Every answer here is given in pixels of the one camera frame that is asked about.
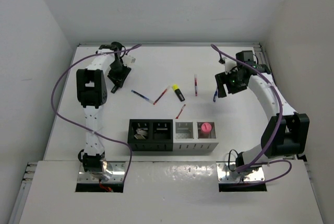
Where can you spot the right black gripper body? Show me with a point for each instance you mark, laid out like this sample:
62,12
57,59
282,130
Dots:
231,81

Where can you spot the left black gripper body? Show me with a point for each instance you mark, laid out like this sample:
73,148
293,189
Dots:
118,71

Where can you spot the pink tape roll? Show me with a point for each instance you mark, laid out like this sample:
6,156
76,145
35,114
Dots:
205,130

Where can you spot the white staple box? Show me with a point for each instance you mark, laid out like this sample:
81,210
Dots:
142,132

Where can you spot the pink staple box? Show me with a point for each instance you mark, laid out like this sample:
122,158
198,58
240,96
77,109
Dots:
140,137

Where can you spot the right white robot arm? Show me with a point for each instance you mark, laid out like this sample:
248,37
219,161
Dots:
286,132

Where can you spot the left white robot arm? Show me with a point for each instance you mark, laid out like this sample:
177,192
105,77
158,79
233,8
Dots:
92,94

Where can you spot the blue gel pen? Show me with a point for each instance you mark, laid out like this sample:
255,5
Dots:
215,95

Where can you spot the blue refill pen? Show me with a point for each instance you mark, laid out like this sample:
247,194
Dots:
142,96

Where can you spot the dark red gel pen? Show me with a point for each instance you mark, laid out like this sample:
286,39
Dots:
195,85

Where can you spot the small red gel pen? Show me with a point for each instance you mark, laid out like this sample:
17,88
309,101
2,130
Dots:
180,112

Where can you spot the yellow black highlighter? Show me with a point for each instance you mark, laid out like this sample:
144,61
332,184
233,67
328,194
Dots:
178,92

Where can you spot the red refill pen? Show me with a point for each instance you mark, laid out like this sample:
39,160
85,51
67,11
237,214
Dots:
161,95

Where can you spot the black two-slot container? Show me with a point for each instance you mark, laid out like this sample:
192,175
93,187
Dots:
160,134

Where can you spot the grey two-slot container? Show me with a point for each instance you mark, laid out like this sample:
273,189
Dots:
186,136

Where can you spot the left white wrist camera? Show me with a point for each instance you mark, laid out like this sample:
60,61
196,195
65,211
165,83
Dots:
128,60

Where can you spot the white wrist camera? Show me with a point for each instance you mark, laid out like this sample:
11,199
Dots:
128,60
229,65

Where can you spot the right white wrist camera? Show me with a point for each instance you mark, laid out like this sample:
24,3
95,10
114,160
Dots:
229,65

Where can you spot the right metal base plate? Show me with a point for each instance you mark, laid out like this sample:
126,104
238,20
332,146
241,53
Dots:
227,175

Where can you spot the metal base plate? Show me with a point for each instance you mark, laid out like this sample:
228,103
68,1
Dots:
227,175
114,173

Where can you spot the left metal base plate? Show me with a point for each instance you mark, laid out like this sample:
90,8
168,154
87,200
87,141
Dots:
114,173

